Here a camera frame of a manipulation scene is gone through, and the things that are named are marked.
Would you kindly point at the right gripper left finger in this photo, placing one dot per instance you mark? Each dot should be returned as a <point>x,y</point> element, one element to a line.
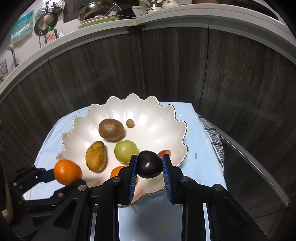
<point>72,220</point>

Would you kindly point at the steel mixing bowl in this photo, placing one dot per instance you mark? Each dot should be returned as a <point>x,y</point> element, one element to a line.
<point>93,9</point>

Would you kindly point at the brown kiwi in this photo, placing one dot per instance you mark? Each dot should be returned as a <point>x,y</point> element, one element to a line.
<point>111,129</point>

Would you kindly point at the yellow mango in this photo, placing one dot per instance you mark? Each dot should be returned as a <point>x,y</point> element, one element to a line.
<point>95,156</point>

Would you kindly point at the dark purple plum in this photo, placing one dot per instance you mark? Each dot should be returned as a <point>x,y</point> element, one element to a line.
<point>149,164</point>

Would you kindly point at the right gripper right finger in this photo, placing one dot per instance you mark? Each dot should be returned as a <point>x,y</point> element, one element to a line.
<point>227,219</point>

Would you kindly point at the steel frying pan hanging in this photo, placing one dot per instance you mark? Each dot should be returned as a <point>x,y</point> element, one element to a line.
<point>44,21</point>

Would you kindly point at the white scalloped ceramic bowl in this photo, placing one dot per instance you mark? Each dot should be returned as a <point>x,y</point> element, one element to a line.
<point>156,129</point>

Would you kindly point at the green round fruit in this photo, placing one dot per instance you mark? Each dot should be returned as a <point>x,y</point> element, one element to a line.
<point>124,150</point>

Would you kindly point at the green plate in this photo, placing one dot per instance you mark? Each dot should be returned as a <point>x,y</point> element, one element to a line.
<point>97,20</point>

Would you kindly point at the teal tissue pack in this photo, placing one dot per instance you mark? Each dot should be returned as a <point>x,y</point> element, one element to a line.
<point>23,27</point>

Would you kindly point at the brown longan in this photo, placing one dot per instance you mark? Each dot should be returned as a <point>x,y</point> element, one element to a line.
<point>130,123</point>

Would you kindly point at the checkered white towel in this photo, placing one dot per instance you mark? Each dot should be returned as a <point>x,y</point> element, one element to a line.
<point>215,140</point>

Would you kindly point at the light blue patterned tablecloth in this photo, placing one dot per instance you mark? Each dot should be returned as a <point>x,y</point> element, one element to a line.
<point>153,217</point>

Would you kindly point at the dark wood cabinet front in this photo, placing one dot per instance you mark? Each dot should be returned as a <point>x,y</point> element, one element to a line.
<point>243,87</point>

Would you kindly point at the green dish soap bottle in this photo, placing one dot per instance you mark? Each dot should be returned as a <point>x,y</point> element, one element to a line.
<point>51,34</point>

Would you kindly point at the red cherry tomato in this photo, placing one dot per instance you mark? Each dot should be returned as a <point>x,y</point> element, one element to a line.
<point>164,152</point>

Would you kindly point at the white teapot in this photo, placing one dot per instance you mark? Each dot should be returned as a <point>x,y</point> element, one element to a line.
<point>169,4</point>

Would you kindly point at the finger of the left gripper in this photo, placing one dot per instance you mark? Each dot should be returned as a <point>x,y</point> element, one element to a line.
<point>45,176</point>
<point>66,191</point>

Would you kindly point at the person left hand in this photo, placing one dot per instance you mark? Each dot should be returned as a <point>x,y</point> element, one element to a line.
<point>7,212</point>

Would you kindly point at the orange tangerine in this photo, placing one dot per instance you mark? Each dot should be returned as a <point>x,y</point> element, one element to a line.
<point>67,172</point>
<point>115,171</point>

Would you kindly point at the white kitchen countertop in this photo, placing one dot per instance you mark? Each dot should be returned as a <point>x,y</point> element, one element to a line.
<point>223,17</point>

